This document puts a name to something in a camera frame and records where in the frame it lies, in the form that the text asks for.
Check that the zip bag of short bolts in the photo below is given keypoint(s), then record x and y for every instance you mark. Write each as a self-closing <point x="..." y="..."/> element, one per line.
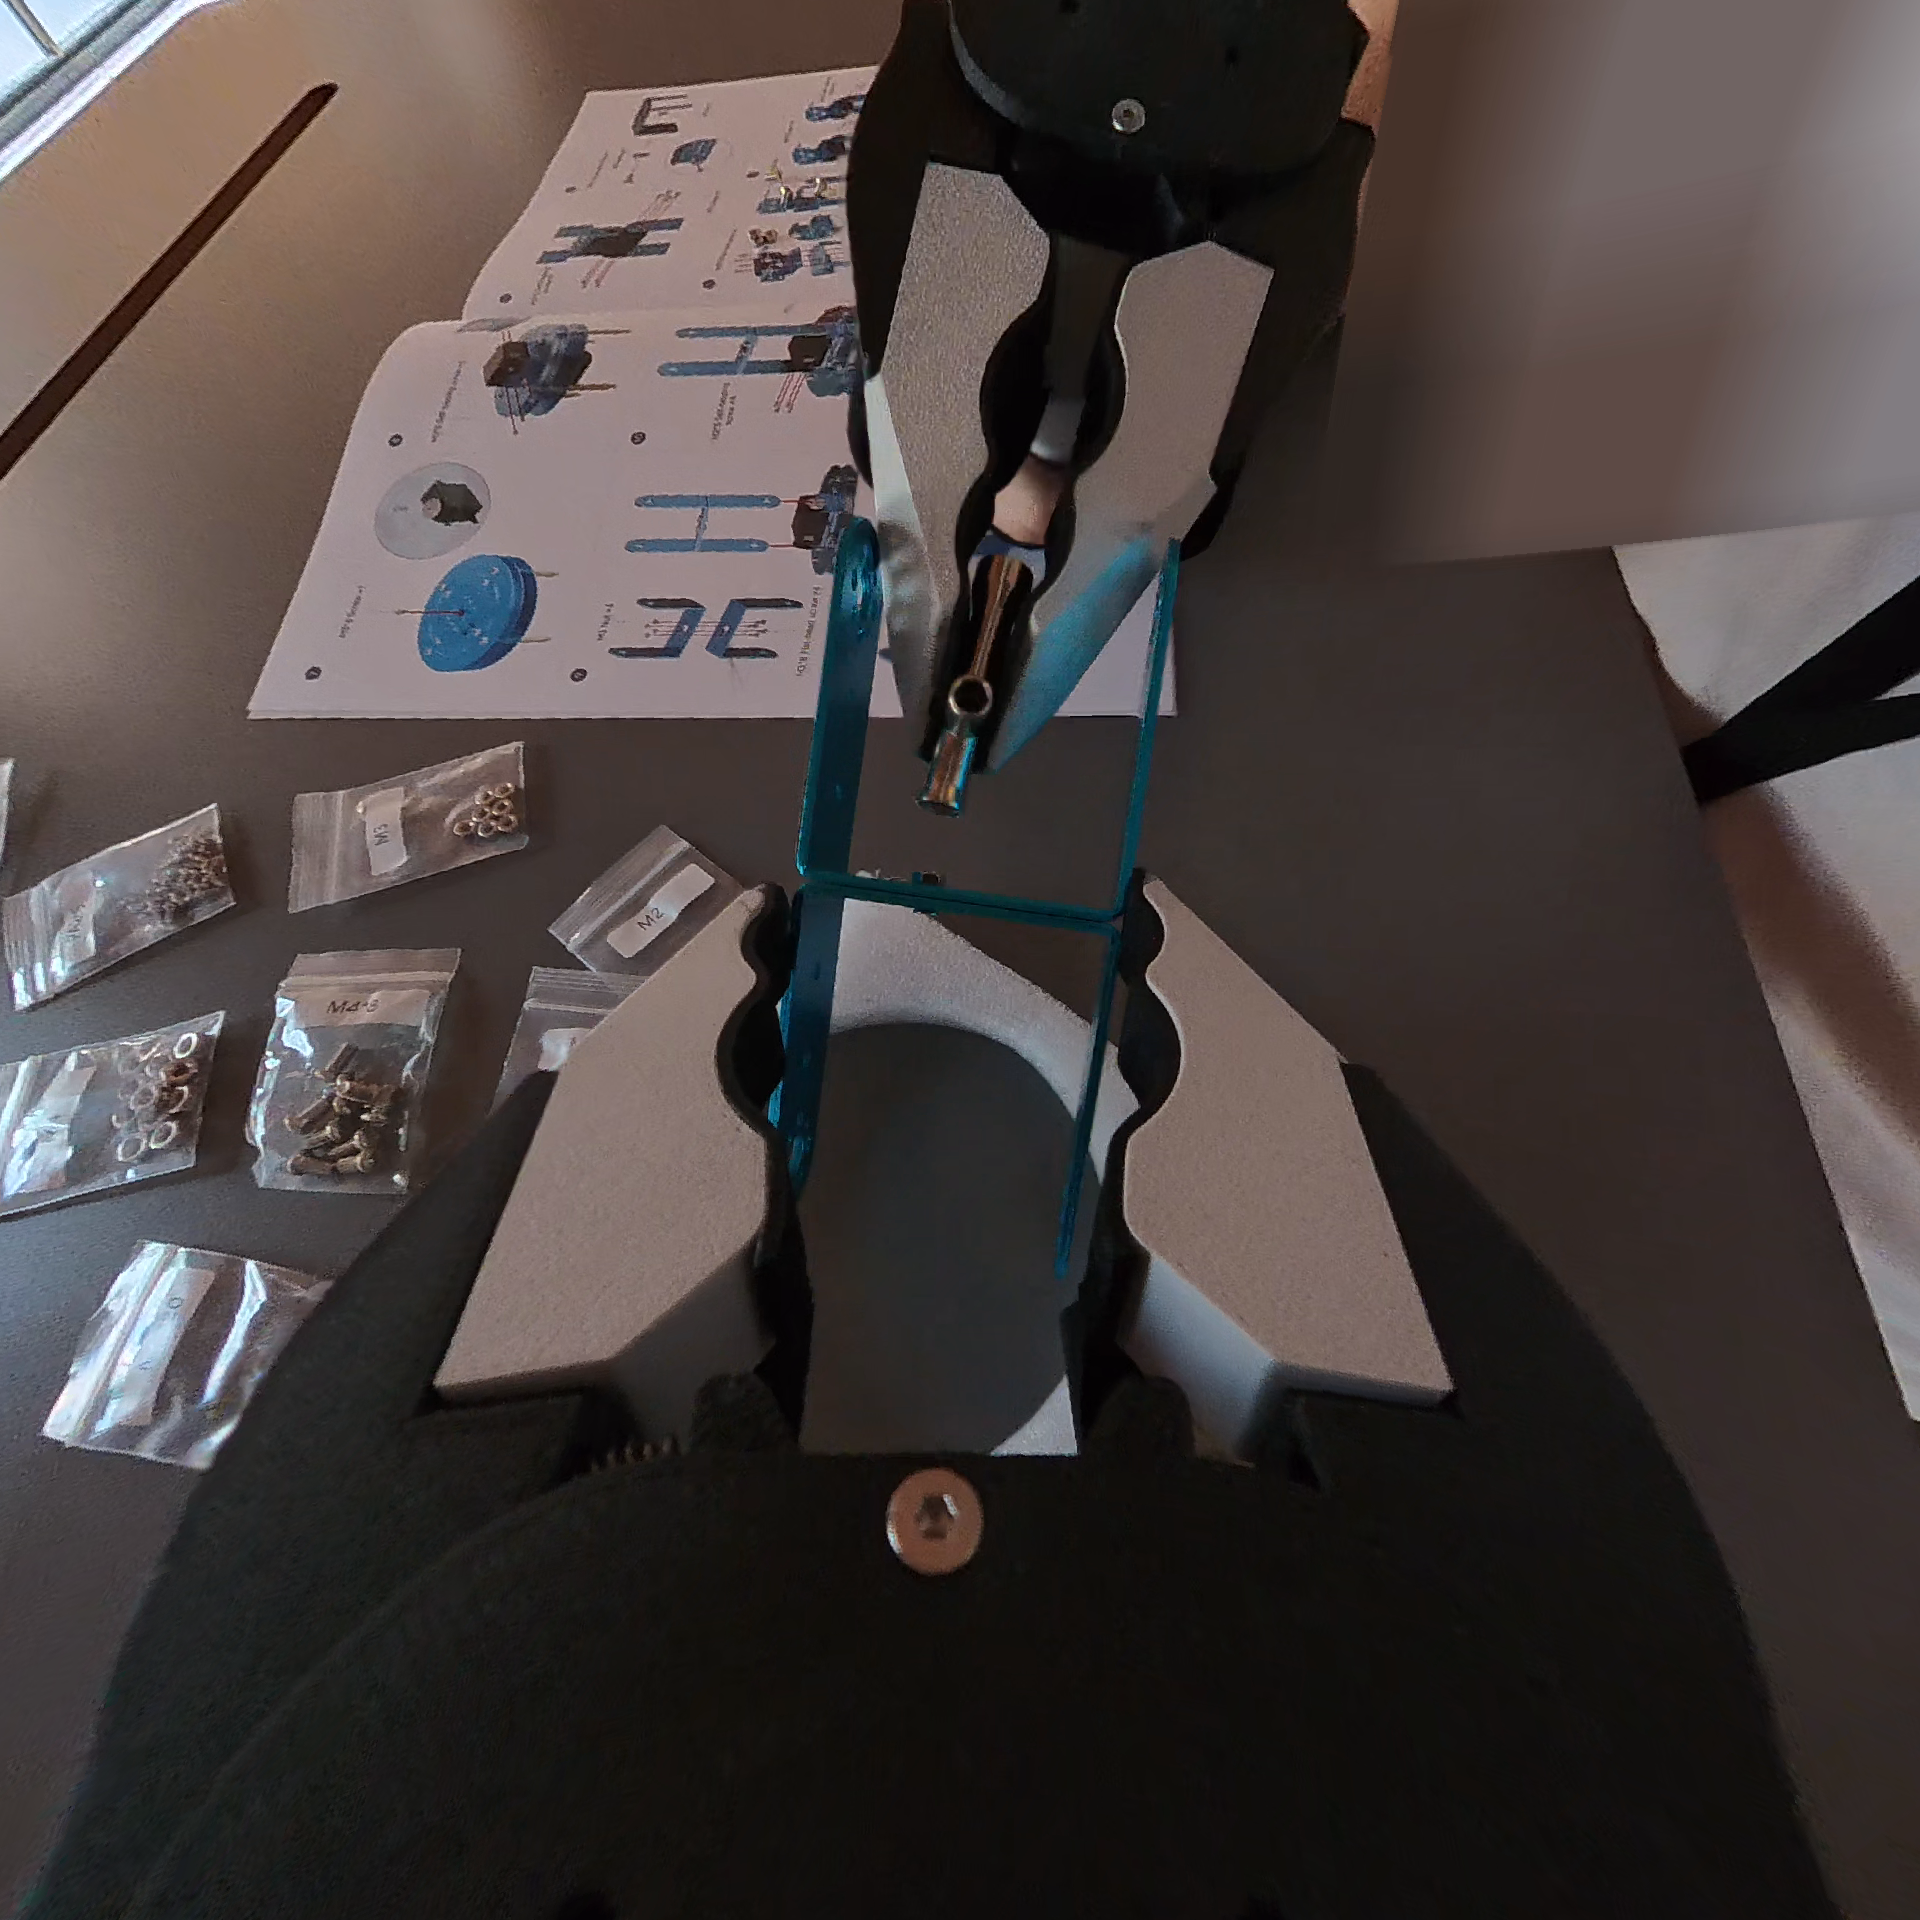
<point x="353" y="1095"/>

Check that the window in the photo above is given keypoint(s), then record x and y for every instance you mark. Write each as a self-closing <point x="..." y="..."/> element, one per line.
<point x="44" y="60"/>

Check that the silver cross socket wrench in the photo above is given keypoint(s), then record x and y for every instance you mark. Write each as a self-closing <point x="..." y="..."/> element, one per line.
<point x="951" y="764"/>

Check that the zip bag of tiny nuts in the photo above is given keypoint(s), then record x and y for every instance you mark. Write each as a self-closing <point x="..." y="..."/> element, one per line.
<point x="661" y="915"/>

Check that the small clear zip bag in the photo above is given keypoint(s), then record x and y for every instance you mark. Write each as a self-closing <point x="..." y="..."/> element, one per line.
<point x="7" y="819"/>

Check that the zip bag of small nuts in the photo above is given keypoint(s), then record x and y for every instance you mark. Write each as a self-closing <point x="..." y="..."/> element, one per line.
<point x="435" y="832"/>

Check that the white instruction manual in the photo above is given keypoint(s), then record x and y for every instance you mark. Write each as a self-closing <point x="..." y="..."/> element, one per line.
<point x="450" y="450"/>

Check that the blue metal bracket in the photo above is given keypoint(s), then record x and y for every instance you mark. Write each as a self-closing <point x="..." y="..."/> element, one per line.
<point x="828" y="751"/>

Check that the zip bag of large nuts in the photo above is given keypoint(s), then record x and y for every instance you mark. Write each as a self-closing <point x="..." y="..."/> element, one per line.
<point x="105" y="1110"/>

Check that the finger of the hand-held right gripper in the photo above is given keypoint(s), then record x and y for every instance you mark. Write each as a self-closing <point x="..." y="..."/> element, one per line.
<point x="1184" y="390"/>
<point x="938" y="301"/>

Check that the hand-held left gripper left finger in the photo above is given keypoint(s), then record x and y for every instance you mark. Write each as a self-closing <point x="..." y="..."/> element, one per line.
<point x="630" y="1200"/>

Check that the zip bag of thin screws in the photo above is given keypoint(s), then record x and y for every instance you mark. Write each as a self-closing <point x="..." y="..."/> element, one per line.
<point x="562" y="1021"/>

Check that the person's right hand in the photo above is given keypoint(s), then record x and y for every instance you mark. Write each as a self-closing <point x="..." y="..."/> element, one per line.
<point x="1033" y="503"/>

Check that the zip bag with long bolt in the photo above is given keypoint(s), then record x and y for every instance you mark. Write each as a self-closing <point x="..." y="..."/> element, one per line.
<point x="165" y="1351"/>

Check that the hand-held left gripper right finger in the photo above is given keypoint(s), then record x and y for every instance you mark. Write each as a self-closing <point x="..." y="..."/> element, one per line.
<point x="1274" y="1200"/>

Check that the white foam sheet with hole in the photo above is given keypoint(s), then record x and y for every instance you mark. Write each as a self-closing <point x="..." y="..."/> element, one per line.
<point x="900" y="974"/>

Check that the person's white shirt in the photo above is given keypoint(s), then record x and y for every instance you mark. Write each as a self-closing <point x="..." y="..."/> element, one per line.
<point x="1831" y="1050"/>

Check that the zip bag of tiny screws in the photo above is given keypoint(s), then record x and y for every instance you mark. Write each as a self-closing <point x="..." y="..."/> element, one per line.
<point x="165" y="884"/>

